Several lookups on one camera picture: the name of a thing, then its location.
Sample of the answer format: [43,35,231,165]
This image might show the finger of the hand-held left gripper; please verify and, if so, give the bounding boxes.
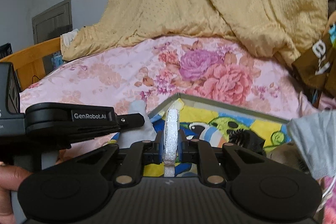
[117,113,146,131]

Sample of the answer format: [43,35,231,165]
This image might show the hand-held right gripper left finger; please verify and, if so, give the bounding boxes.
[98,132,165,185]

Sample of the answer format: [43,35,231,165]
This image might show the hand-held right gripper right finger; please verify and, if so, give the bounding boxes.
[179,132,246,185]

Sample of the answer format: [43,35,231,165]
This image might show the light grey cloth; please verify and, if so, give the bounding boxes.
[127,100,157,146]

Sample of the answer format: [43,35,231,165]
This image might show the white glittery foam ring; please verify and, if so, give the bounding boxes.
[162,107,181,178]

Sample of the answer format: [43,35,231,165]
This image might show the colourful cartoon tray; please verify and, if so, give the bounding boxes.
[148,92,292,178]

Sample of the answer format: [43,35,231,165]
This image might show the black hair claw clip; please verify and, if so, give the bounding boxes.
[227,129,265,155]

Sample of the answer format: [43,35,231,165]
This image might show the person's left hand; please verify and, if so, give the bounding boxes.
[0,164,34,218]

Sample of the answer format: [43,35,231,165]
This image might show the blue patterned packet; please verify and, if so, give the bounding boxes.
[51,52,64,70]

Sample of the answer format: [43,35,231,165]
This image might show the black plastic crate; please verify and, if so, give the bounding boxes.
[0,43,13,60]

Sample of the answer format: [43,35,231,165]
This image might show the small white cloth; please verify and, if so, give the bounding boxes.
[60,29,79,48]

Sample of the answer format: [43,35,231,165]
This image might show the grey door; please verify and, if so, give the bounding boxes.
[31,0,73,44]

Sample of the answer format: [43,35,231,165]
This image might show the grey fabric cloth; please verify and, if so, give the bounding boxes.
[287,111,336,180]

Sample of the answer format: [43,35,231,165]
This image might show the pink knitted cloth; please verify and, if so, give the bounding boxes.
[318,176,336,224]

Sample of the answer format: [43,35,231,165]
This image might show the brown cloth with white letters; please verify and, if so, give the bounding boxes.
[291,27,336,91]

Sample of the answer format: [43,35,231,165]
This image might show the colourful plush toy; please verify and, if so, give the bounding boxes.
[325,11,336,46]

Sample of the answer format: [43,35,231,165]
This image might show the wooden bed frame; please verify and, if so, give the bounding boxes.
[0,37,63,91]

